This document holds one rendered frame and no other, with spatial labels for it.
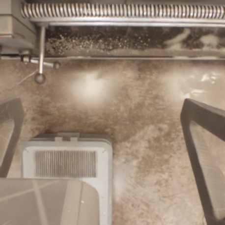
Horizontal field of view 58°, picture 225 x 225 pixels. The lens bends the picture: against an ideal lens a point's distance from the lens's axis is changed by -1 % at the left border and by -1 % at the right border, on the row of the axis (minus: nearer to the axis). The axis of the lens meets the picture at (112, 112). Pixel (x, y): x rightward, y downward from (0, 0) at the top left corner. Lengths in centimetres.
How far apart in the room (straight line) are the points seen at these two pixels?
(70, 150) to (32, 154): 21
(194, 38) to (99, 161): 80
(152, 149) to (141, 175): 20
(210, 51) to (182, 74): 41
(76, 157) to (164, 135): 62
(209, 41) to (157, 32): 25
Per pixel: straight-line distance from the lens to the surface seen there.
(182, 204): 169
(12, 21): 67
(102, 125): 140
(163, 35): 104
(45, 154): 122
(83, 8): 70
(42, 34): 81
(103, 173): 121
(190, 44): 107
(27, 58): 85
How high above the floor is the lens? 138
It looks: 84 degrees down
